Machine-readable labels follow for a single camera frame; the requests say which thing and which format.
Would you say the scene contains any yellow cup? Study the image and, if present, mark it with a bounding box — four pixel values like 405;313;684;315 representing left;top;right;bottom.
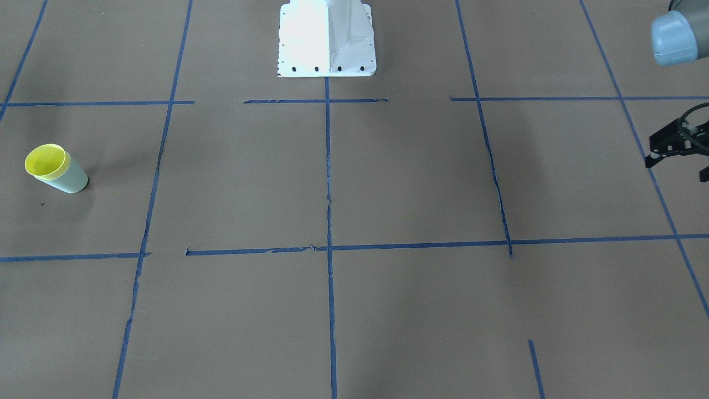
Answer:
24;144;71;181

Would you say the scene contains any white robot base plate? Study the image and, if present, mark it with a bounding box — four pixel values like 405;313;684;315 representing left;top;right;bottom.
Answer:
276;1;377;78

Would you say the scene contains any green cup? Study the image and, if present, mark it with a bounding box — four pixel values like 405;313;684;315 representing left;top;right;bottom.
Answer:
36;152;89;194

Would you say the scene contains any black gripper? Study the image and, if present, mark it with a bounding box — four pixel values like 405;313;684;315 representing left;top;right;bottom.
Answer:
645;102;708;169

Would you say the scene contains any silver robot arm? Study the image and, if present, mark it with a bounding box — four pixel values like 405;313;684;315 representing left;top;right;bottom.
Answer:
645;1;708;169

